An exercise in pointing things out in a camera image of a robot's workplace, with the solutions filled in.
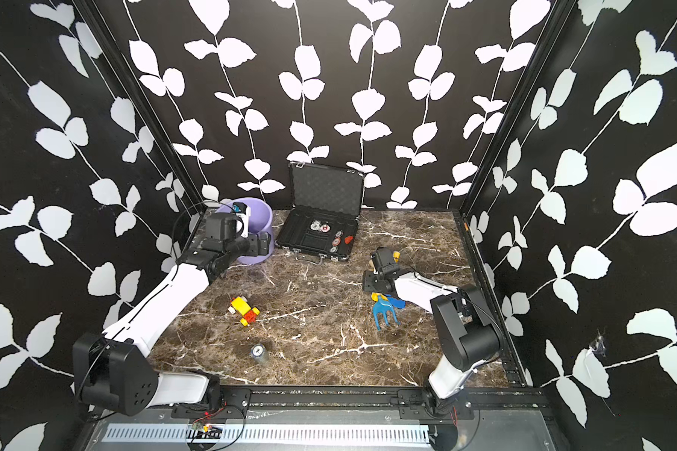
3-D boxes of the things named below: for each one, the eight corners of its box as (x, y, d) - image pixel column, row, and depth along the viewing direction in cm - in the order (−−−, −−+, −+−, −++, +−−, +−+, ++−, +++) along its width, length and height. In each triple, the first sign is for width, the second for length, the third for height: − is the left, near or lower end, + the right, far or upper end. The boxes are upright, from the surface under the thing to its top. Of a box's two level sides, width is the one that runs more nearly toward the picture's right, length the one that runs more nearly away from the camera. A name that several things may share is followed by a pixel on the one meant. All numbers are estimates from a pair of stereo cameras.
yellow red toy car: (228, 311, 93) (223, 304, 89) (242, 298, 96) (238, 291, 92) (247, 328, 89) (243, 322, 85) (261, 314, 92) (258, 307, 88)
